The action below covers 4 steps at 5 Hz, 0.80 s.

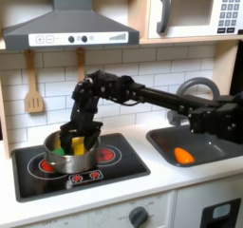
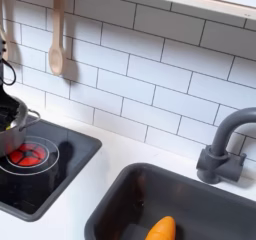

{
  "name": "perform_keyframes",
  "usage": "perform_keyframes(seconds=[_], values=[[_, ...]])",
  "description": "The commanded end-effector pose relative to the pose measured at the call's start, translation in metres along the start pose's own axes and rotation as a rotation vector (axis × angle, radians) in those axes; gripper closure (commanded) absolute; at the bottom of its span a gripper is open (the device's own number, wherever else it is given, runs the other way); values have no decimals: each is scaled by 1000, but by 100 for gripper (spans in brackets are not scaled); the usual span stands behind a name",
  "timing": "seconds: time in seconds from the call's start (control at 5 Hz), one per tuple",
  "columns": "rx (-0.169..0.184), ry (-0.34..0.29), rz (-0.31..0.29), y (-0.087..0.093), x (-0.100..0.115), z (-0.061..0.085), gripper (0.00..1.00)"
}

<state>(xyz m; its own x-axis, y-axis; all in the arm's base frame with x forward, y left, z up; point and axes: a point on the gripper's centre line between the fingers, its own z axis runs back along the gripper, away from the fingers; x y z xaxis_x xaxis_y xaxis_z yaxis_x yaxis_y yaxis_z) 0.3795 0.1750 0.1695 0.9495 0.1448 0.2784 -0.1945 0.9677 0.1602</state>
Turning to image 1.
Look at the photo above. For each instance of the yellow toy block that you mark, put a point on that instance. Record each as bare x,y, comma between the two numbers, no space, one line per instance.
78,146

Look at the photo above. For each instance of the green toy block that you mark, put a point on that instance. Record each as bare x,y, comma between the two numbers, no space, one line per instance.
58,151

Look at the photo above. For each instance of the orange toy carrot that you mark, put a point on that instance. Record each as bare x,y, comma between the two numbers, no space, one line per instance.
184,156

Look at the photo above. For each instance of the steel pot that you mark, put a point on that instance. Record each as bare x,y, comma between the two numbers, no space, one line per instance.
72,163

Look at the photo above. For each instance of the black toy stove top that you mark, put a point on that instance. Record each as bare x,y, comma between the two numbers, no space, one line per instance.
126,165

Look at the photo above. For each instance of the wooden slotted spatula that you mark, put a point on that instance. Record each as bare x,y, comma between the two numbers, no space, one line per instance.
33,102

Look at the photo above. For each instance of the wooden spoon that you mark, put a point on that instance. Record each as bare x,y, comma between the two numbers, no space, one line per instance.
80,60

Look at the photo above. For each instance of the dark grey sink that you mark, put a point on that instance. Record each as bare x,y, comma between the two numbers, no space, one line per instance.
161,143

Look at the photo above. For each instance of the grey oven knob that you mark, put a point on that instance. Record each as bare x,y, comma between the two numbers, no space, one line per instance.
138,217

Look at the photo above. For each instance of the grey range hood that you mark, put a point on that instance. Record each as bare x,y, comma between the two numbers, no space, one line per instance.
69,26

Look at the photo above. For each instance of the white lower cabinet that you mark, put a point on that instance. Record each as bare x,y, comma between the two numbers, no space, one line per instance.
190,203

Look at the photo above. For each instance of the dark grey tap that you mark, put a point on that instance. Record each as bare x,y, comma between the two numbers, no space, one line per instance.
197,81

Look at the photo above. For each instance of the light wooden shelf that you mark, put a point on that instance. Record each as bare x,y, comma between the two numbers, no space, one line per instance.
190,40

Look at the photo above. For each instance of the white toy microwave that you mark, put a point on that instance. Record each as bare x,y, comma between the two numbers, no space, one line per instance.
196,29

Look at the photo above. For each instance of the wooden side panel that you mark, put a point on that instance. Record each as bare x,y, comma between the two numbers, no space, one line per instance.
224,64

